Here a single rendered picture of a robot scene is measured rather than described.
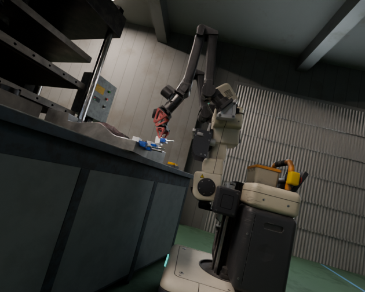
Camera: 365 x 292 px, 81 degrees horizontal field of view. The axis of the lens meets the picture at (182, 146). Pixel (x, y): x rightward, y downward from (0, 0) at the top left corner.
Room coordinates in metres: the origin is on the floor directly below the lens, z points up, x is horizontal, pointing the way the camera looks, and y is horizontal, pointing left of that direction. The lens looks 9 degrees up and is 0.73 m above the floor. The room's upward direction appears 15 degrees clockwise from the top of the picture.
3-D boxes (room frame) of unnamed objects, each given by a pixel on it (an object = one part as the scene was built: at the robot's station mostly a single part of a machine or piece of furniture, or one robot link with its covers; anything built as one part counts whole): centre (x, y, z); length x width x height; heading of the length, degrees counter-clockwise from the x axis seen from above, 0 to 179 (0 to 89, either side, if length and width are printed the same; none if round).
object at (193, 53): (1.17, 0.06, 1.40); 0.11 x 0.06 x 0.43; 176
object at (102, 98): (2.04, 0.94, 0.73); 0.30 x 0.22 x 1.47; 156
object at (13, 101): (0.81, 0.70, 0.83); 0.20 x 0.15 x 0.07; 66
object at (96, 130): (1.20, 0.46, 0.85); 0.50 x 0.26 x 0.11; 83
